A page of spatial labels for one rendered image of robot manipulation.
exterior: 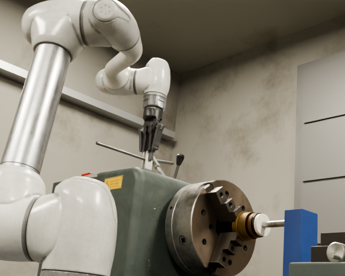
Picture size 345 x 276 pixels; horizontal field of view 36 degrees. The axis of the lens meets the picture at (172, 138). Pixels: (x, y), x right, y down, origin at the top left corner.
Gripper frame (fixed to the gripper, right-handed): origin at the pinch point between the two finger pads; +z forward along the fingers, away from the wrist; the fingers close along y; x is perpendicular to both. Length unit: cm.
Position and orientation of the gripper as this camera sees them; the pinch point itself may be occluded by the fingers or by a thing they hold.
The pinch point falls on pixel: (147, 161)
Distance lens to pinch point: 194.4
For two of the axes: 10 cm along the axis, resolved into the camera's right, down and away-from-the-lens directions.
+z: -1.0, 9.4, -3.2
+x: 7.4, 2.8, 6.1
